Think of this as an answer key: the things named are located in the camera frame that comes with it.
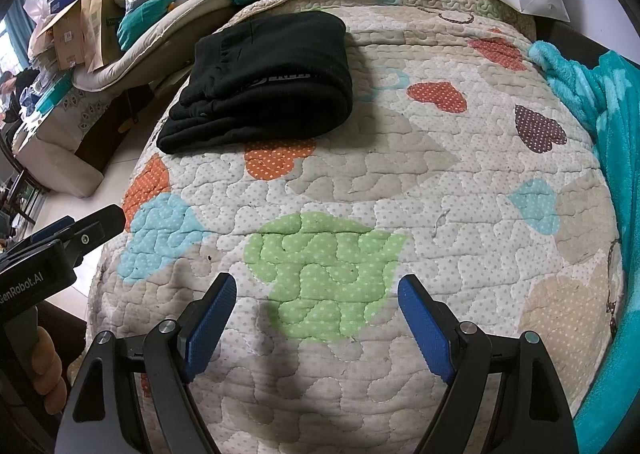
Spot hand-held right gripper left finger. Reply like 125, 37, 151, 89
52, 272, 238, 454

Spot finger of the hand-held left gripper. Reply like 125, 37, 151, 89
10, 215, 76, 255
60, 204, 127, 269

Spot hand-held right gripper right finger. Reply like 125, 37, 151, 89
396, 274, 573, 454

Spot black pants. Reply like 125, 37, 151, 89
156, 10, 355, 155

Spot person's left hand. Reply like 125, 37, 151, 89
32, 326, 69, 408

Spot dark wooden chair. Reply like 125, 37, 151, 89
0, 139, 51, 239

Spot beige ottoman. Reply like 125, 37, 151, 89
12, 84, 126, 197

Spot heart-patterned quilted bedspread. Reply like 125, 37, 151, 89
85, 0, 631, 454

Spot beige cushion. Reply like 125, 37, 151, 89
72, 0, 236, 92

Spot cardboard box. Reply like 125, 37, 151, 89
30, 1, 86, 72

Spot brown paper bag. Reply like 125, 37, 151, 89
82, 0, 113, 74

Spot teal cloth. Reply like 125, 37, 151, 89
117, 0, 181, 52

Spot teal fleece blanket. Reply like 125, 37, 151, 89
529, 40, 640, 454

